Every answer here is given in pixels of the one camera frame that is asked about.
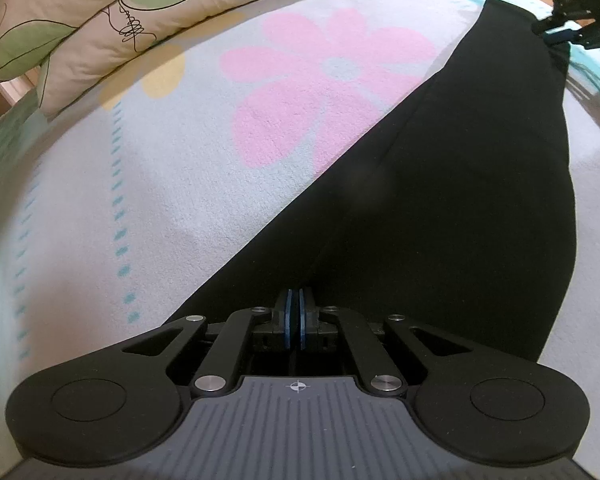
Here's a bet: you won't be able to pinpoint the leaf printed folded quilt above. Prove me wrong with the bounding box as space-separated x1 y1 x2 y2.
0 0 377 117

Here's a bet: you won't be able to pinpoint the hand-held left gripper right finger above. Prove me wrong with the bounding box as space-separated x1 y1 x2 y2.
298 286 473 397

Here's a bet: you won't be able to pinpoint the black pants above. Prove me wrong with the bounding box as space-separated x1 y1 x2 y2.
162 0 579 364

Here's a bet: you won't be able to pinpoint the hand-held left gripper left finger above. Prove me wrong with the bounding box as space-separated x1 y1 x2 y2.
122 287 296 396

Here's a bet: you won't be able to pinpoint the flower printed bed blanket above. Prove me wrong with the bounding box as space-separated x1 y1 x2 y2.
0 0 600 480

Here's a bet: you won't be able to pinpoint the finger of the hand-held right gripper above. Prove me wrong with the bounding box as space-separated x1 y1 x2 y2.
550 0 600 18
532 17 600 51

